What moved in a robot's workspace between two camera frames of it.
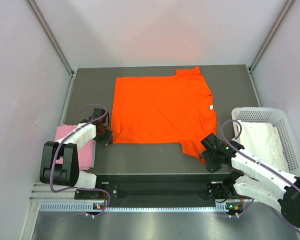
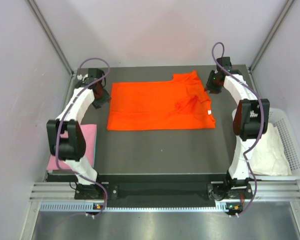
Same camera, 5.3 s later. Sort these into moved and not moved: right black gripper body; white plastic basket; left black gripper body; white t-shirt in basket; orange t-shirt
Moved: left black gripper body; right black gripper body; orange t-shirt
Not moved: white plastic basket; white t-shirt in basket
